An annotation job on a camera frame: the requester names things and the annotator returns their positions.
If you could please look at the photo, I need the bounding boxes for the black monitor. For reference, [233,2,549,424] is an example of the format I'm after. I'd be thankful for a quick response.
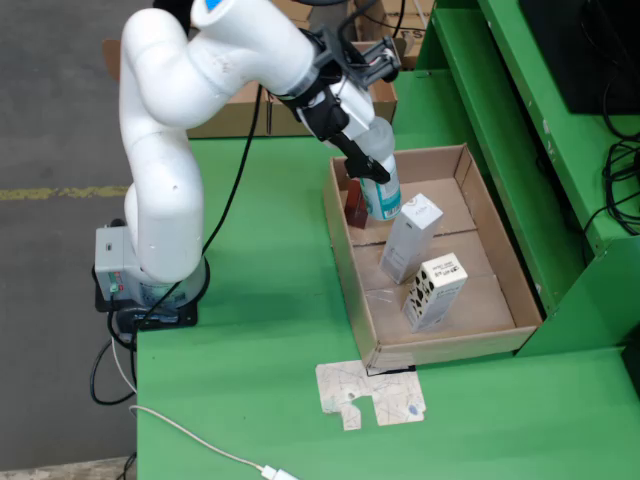
[517,0,640,115]

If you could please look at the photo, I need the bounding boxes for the grey robot base unit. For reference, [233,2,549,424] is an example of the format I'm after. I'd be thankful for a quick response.
[93,217,212,321]

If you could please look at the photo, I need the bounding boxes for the black camera cable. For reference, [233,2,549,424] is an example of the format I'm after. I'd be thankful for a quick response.
[298,0,379,49]

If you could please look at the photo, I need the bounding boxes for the long black robot cable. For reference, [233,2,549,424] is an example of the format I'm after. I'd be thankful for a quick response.
[134,82,264,331]

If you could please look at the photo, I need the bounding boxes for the printed brown cardboard box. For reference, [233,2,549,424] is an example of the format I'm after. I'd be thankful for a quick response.
[349,0,436,71]

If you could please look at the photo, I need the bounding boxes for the black cable bundle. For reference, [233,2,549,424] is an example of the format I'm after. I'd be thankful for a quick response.
[582,74,640,241]

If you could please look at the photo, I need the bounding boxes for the white cable with adapter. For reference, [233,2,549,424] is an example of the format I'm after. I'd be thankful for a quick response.
[109,335,301,480]

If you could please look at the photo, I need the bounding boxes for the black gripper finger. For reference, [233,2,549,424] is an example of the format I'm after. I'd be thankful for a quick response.
[335,137,391,185]

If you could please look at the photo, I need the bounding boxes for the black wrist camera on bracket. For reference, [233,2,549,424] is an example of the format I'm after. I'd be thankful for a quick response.
[344,35,403,87]

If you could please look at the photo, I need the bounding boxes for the open brown cardboard box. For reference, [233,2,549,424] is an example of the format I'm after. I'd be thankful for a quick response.
[102,38,271,140]
[267,42,409,137]

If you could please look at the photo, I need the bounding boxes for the white bottle with teal label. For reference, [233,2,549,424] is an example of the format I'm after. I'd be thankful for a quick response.
[358,117,403,222]

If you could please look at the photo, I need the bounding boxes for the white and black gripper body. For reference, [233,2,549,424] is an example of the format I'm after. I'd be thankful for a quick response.
[294,82,377,146]

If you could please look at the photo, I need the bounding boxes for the dark red carton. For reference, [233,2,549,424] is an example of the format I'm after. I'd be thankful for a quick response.
[344,177,370,230]

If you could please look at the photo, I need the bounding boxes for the white patterned paper cutout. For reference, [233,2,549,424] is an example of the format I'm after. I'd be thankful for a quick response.
[314,358,428,432]

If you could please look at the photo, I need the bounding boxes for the tall white carton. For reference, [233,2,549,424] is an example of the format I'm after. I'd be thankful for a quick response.
[378,193,445,285]

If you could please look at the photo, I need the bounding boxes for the cow print hand cream box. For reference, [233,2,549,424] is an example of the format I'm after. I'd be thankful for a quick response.
[402,252,469,333]

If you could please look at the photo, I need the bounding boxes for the shallow cardboard tray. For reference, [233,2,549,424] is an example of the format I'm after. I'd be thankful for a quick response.
[322,142,545,371]

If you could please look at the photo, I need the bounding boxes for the black looped power cable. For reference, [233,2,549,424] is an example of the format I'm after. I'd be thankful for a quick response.
[89,339,137,406]

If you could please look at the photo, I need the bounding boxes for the green metal shelf unit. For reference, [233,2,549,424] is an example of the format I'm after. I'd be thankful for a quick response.
[414,0,640,359]

